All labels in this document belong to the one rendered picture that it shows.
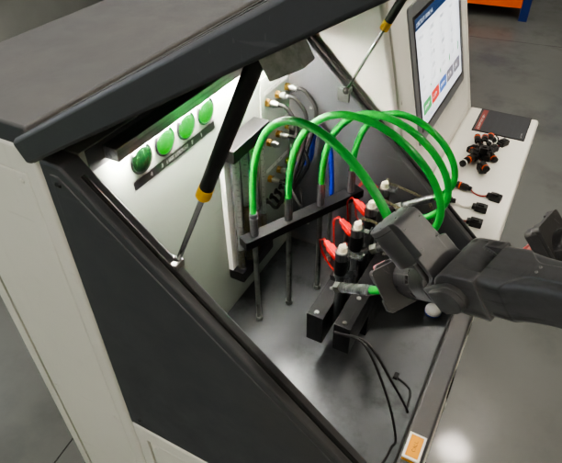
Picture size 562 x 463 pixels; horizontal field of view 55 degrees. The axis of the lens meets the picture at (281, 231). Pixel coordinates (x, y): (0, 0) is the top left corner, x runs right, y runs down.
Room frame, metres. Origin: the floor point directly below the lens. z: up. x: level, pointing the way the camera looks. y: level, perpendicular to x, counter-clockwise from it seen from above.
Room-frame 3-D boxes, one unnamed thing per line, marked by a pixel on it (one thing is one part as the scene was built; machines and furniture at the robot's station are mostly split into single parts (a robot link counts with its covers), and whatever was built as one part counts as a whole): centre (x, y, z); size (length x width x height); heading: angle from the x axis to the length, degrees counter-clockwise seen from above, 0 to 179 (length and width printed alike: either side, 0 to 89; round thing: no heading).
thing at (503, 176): (1.31, -0.59, 0.97); 0.70 x 0.22 x 0.03; 151
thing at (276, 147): (1.11, 0.00, 1.20); 0.13 x 0.03 x 0.31; 151
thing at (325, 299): (0.88, -0.18, 0.91); 0.34 x 0.10 x 0.15; 151
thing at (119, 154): (0.90, 0.11, 1.43); 0.54 x 0.03 x 0.02; 151
